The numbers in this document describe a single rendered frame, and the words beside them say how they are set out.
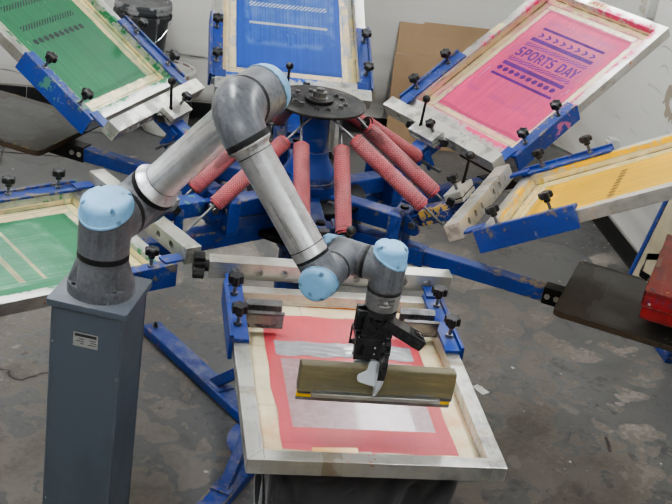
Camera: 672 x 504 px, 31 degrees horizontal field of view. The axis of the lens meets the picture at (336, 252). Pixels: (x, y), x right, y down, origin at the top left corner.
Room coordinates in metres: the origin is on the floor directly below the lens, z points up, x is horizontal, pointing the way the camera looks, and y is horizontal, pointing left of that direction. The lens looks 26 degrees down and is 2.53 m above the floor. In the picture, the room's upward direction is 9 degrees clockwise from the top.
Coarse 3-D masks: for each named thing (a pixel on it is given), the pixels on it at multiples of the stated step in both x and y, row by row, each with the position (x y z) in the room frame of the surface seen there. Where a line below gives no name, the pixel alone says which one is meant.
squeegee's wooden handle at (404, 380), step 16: (304, 368) 2.28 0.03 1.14; (320, 368) 2.29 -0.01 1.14; (336, 368) 2.30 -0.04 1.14; (352, 368) 2.30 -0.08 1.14; (400, 368) 2.33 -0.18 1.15; (416, 368) 2.35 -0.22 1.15; (432, 368) 2.36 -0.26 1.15; (448, 368) 2.37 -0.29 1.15; (304, 384) 2.28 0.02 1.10; (320, 384) 2.29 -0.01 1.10; (336, 384) 2.30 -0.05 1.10; (352, 384) 2.30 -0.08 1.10; (384, 384) 2.32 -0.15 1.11; (400, 384) 2.33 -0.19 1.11; (416, 384) 2.33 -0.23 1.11; (432, 384) 2.34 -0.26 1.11; (448, 384) 2.35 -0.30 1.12; (448, 400) 2.35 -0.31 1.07
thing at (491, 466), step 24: (264, 288) 2.90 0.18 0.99; (240, 360) 2.52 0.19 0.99; (456, 360) 2.68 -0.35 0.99; (240, 384) 2.41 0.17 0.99; (456, 384) 2.57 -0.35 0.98; (240, 408) 2.32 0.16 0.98; (480, 408) 2.47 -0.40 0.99; (480, 432) 2.37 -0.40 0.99; (264, 456) 2.14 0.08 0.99; (288, 456) 2.16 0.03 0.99; (312, 456) 2.17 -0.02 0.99; (336, 456) 2.18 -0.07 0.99; (360, 456) 2.20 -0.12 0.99; (384, 456) 2.21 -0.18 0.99; (408, 456) 2.23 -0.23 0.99; (432, 456) 2.24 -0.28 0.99; (480, 456) 2.31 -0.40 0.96; (480, 480) 2.23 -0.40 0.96; (504, 480) 2.24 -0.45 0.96
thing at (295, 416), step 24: (264, 336) 2.71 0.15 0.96; (288, 336) 2.73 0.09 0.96; (312, 336) 2.75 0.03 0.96; (336, 336) 2.77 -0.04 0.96; (288, 360) 2.61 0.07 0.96; (336, 360) 2.65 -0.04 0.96; (288, 384) 2.50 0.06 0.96; (288, 408) 2.39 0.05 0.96; (312, 408) 2.41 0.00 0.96; (336, 408) 2.43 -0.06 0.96; (288, 432) 2.30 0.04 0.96; (312, 432) 2.31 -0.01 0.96; (336, 432) 2.33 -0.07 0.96; (360, 432) 2.34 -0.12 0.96
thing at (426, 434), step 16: (336, 320) 2.85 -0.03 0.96; (352, 320) 2.87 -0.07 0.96; (352, 336) 2.78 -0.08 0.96; (416, 352) 2.75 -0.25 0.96; (368, 416) 2.41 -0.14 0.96; (384, 416) 2.42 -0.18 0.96; (400, 416) 2.44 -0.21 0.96; (416, 416) 2.45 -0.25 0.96; (432, 416) 2.46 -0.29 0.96; (368, 432) 2.35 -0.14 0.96; (384, 432) 2.36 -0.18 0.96; (400, 432) 2.37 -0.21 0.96; (416, 432) 2.38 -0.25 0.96; (432, 432) 2.39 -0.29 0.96; (448, 432) 2.40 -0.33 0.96; (384, 448) 2.29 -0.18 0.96; (400, 448) 2.30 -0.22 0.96; (416, 448) 2.31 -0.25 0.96; (432, 448) 2.32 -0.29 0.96; (448, 448) 2.33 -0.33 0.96
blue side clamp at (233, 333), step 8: (224, 280) 2.88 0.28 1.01; (224, 288) 2.84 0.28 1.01; (232, 288) 2.86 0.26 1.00; (240, 288) 2.86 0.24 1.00; (224, 296) 2.82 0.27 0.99; (232, 296) 2.81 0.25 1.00; (240, 296) 2.82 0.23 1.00; (224, 304) 2.80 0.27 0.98; (224, 312) 2.77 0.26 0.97; (224, 320) 2.75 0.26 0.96; (232, 320) 2.68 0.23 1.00; (240, 320) 2.69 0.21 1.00; (224, 328) 2.73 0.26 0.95; (232, 328) 2.63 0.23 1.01; (240, 328) 2.65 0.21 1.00; (232, 336) 2.59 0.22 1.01; (240, 336) 2.61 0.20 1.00; (248, 336) 2.62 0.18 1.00; (232, 344) 2.60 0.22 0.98
